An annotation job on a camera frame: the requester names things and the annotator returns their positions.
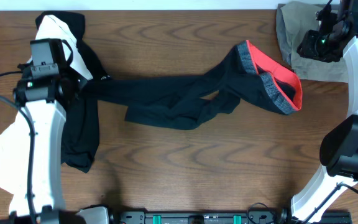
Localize black leggings with red waistband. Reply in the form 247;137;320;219
85;40;303;130

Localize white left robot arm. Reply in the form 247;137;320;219
4;39;110;223

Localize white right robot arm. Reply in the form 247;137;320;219
279;1;358;223

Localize black shirt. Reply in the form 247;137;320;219
35;11;109;173

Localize olive khaki garment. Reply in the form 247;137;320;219
276;1;348;83

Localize white garment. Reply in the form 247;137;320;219
0;11;94;194

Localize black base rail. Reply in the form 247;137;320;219
110;202;353;224

